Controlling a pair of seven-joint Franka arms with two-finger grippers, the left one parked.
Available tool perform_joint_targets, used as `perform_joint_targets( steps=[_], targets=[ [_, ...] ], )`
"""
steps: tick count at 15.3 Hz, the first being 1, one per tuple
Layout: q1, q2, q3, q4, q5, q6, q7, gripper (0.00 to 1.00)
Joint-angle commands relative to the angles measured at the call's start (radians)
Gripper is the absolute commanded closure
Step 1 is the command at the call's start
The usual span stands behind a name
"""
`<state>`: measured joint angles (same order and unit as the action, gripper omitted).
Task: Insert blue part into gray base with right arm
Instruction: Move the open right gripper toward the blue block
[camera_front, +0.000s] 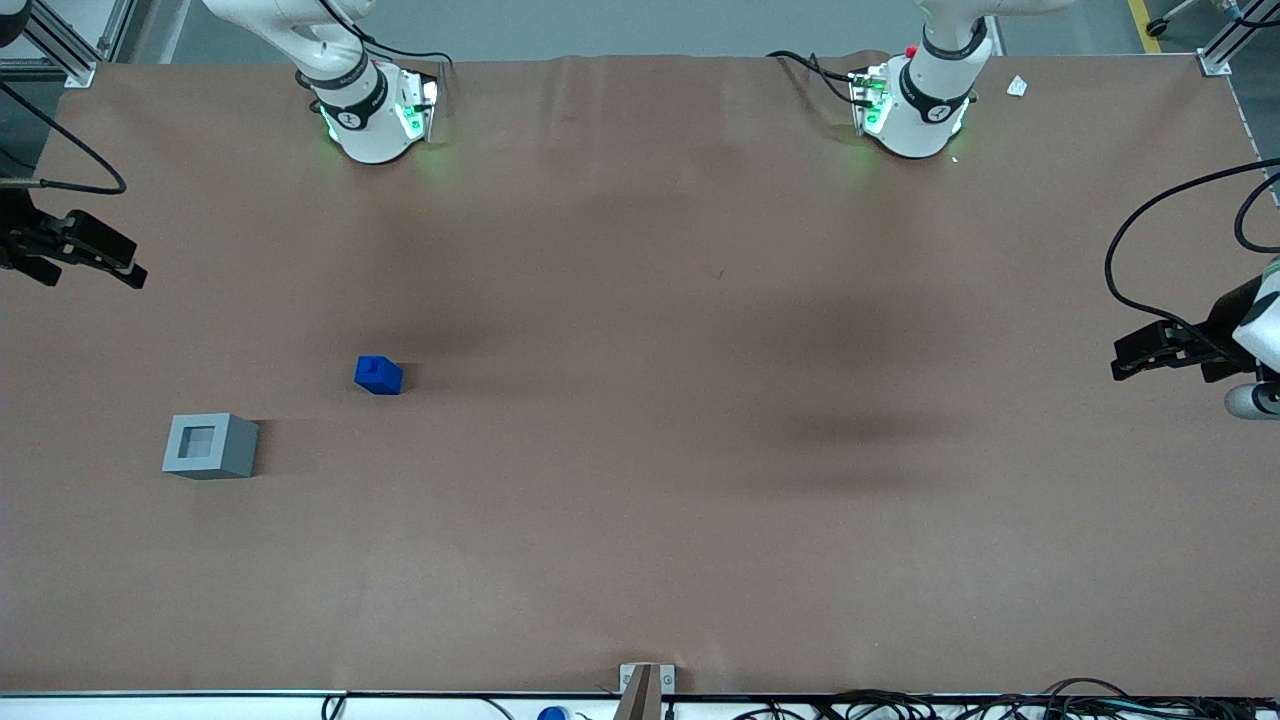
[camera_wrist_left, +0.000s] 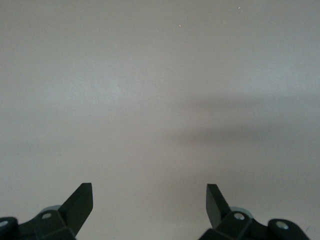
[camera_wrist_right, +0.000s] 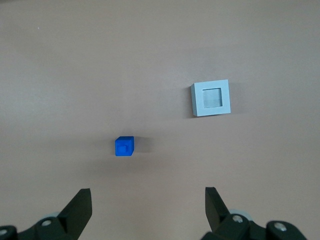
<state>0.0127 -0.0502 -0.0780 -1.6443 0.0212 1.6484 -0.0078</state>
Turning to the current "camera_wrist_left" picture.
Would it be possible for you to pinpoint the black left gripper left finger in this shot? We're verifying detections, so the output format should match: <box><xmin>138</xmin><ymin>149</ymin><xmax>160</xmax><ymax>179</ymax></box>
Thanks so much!
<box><xmin>0</xmin><ymin>182</ymin><xmax>94</xmax><ymax>240</ymax></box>

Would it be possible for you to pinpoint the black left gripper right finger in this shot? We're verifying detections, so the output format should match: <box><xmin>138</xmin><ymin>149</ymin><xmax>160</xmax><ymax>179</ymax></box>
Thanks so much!
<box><xmin>198</xmin><ymin>183</ymin><xmax>311</xmax><ymax>240</ymax></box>

